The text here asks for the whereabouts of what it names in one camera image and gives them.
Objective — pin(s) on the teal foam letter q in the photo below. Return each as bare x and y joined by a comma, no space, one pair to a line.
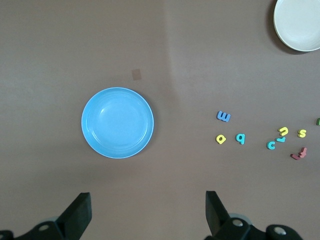
242,140

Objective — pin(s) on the yellow foam letter a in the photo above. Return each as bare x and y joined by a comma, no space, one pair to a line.
218,139

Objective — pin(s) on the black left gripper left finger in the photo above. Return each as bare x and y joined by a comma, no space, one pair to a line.
72,220

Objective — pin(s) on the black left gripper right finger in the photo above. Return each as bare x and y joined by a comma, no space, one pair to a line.
218,220

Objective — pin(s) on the teal foam letter l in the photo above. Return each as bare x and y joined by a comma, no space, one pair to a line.
280,139

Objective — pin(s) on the brown tape patch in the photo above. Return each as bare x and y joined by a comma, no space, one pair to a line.
136,74

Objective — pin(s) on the yellow foam letter u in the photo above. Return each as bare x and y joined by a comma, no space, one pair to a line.
286,130

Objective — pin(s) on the yellow foam letter s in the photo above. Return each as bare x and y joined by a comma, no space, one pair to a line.
302,133

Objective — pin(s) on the blue plate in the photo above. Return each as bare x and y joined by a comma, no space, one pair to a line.
117,123

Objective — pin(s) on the cream plate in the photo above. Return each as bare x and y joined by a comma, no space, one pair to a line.
300,22

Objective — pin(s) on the teal foam letter c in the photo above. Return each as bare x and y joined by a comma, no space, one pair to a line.
271,142

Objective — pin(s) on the red foam letter f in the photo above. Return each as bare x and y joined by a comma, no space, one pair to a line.
297,156

